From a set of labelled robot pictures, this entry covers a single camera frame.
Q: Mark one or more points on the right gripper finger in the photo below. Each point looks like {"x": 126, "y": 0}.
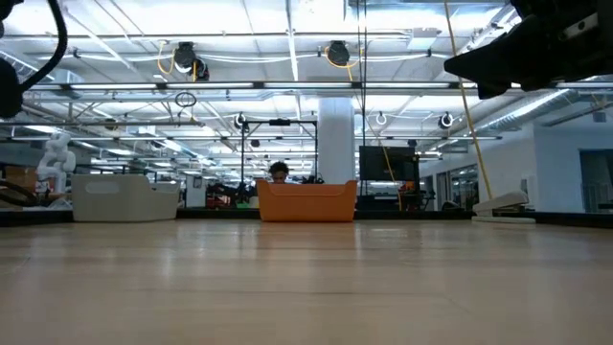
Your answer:
{"x": 493, "y": 91}
{"x": 493, "y": 57}

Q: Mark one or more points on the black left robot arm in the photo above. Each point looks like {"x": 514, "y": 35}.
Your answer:
{"x": 7, "y": 91}

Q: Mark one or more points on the white stapler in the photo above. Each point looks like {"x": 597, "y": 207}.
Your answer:
{"x": 503, "y": 203}

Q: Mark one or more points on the black monitor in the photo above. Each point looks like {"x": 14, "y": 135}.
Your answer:
{"x": 383, "y": 165}

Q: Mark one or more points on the white round pillar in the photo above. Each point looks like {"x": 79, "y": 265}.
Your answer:
{"x": 335, "y": 144}

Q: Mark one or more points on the orange plastic bin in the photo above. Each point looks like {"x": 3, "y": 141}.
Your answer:
{"x": 306, "y": 203}

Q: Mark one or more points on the person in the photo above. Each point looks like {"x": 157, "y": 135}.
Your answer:
{"x": 279, "y": 171}

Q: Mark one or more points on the white cabinet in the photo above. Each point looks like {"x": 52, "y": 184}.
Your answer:
{"x": 196, "y": 191}

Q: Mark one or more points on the light grey plastic bin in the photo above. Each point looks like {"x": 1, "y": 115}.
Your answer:
{"x": 124, "y": 201}

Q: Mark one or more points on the brown cardboard box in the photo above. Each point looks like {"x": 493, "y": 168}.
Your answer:
{"x": 21, "y": 178}

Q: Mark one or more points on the silver ventilation duct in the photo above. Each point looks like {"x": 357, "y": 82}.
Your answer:
{"x": 527, "y": 112}

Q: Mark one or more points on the black camera rig frame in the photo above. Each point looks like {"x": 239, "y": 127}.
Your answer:
{"x": 277, "y": 122}

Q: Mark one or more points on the black aluminium table frame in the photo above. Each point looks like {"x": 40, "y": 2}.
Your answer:
{"x": 29, "y": 218}

